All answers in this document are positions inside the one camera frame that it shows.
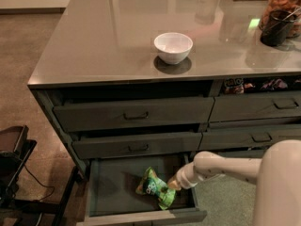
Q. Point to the white ceramic bowl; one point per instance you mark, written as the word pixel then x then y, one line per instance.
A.
pixel 173 47

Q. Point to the middle right drawer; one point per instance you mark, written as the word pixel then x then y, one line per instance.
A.
pixel 248 137

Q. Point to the purple snack bag in drawer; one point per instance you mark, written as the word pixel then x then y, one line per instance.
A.
pixel 274 84

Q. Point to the glass jar of snacks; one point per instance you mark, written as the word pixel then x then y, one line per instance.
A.
pixel 292 6

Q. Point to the green rice chip bag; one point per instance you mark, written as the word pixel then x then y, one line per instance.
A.
pixel 151 184

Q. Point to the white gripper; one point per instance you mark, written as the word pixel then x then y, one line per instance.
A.
pixel 184 177

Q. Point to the black cup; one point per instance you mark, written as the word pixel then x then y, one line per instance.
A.
pixel 280 23

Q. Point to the top left drawer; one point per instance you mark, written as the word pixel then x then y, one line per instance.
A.
pixel 135 113

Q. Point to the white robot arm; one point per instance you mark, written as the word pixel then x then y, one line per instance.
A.
pixel 276 175

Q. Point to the open bottom left drawer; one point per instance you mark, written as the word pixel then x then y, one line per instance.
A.
pixel 112 201

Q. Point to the middle left drawer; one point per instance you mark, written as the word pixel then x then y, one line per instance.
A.
pixel 105 147

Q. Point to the grey drawer cabinet island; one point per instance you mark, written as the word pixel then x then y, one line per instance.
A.
pixel 103 51

